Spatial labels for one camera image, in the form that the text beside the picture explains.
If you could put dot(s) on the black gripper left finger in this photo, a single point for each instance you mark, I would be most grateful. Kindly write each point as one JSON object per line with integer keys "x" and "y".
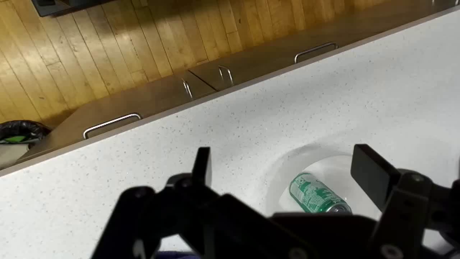
{"x": 184, "y": 220}

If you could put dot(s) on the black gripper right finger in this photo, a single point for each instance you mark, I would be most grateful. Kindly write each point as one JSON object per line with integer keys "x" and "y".
{"x": 410, "y": 203}

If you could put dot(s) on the green soda can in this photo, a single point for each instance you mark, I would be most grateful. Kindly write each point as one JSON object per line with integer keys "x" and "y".
{"x": 314, "y": 196}

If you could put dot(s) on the translucent plastic bowl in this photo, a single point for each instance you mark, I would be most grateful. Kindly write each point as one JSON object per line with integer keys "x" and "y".
{"x": 320, "y": 234}

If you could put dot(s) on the brown lower cabinet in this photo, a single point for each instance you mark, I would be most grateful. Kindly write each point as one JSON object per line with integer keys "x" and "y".
{"x": 169, "y": 93}

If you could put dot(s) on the black trash bin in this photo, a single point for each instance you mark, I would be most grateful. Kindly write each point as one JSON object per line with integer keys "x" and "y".
{"x": 22, "y": 131}

